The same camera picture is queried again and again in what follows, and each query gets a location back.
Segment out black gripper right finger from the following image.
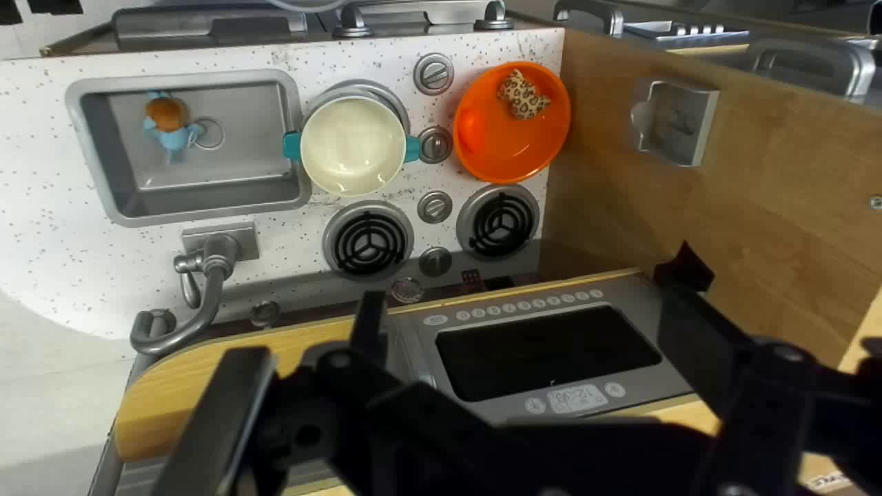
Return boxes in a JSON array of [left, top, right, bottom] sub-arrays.
[[654, 241, 823, 496]]

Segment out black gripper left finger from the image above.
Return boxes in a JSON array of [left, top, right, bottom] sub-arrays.
[[149, 344, 278, 496]]

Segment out tan noodle toy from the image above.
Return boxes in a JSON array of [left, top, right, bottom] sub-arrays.
[[497, 66, 554, 122]]

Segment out grey toy faucet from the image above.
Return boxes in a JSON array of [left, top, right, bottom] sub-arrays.
[[129, 224, 262, 358]]

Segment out grey toy microwave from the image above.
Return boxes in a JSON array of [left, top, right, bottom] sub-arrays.
[[383, 272, 697, 431]]

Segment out grey toy sink basin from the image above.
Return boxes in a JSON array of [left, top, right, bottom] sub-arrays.
[[63, 70, 315, 230]]

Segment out blue and orange toy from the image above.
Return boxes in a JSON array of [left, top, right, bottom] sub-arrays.
[[140, 92, 209, 165]]

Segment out orange plastic bowl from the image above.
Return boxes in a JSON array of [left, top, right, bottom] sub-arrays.
[[449, 59, 574, 187]]

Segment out cream pot teal handles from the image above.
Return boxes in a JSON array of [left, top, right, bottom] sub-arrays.
[[282, 81, 426, 199]]

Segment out small square wall fixture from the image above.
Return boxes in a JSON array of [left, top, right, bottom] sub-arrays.
[[628, 77, 723, 172]]

